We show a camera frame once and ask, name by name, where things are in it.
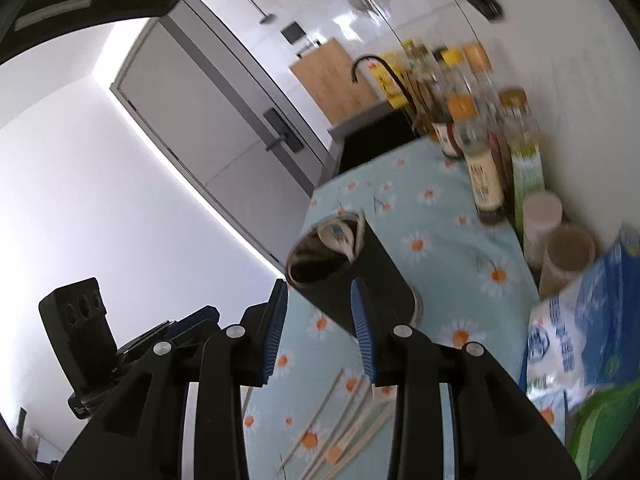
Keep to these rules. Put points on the sauce bottle red label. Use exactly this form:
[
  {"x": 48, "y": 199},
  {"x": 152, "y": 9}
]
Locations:
[{"x": 446, "y": 137}]

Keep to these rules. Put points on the dark kitchen sink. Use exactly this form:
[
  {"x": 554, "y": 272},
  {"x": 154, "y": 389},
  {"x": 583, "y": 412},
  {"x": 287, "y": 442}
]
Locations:
[{"x": 370, "y": 145}]

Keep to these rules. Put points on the glass bottle gold cap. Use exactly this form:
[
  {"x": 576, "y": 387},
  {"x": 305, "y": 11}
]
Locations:
[{"x": 477, "y": 60}]

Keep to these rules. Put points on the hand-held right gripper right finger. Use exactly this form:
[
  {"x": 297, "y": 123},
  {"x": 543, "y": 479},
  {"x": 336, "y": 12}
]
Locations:
[{"x": 361, "y": 330}]

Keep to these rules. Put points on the cream spoon blue print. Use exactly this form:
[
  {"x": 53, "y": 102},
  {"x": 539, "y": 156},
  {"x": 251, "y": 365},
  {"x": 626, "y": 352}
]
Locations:
[{"x": 336, "y": 234}]

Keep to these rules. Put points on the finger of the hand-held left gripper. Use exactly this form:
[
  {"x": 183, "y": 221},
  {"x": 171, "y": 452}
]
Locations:
[
  {"x": 200, "y": 331},
  {"x": 197, "y": 314}
]

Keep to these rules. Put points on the wooden cutting board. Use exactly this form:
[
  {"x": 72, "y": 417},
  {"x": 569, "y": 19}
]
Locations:
[{"x": 330, "y": 80}]

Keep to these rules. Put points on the black faucet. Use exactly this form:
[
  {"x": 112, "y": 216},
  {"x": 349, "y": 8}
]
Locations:
[{"x": 385, "y": 63}]

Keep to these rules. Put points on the green sugar bag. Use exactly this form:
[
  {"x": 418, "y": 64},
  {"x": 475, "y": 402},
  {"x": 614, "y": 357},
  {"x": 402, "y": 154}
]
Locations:
[{"x": 605, "y": 425}]

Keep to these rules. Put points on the blue daisy tablecloth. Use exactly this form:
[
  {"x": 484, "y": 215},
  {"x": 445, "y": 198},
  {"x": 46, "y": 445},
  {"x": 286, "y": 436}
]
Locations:
[{"x": 435, "y": 260}]

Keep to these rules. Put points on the grey door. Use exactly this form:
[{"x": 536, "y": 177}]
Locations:
[{"x": 200, "y": 125}]

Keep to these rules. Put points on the bunch of wooden chopsticks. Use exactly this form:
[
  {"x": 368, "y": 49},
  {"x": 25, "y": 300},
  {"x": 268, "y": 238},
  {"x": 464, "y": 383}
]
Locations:
[{"x": 360, "y": 422}]

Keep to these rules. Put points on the black utensil holder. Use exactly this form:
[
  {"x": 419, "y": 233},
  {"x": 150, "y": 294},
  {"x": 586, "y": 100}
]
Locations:
[{"x": 382, "y": 280}]

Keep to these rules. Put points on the yellow plastic bottle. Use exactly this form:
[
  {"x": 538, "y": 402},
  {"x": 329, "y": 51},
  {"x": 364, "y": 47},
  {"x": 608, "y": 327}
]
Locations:
[{"x": 392, "y": 90}]

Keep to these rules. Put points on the blue white salt bag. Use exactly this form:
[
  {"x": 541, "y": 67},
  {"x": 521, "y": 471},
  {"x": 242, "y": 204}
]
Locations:
[{"x": 565, "y": 330}]

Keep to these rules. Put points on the glass bottle yellow cap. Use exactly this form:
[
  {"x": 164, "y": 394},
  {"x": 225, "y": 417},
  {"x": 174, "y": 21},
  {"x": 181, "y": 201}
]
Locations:
[{"x": 452, "y": 65}]

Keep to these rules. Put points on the black wall switch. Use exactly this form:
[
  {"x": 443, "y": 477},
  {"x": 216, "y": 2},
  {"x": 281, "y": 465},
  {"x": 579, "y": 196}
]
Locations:
[{"x": 293, "y": 32}]

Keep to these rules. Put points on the stack of plastic cups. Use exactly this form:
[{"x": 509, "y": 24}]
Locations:
[
  {"x": 567, "y": 255},
  {"x": 542, "y": 215}
]

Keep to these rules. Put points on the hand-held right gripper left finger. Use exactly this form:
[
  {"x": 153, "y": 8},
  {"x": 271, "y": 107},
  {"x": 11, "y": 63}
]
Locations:
[{"x": 272, "y": 330}]

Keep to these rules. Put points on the oil bottle green label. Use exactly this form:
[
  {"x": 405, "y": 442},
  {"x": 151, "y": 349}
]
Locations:
[{"x": 527, "y": 170}]

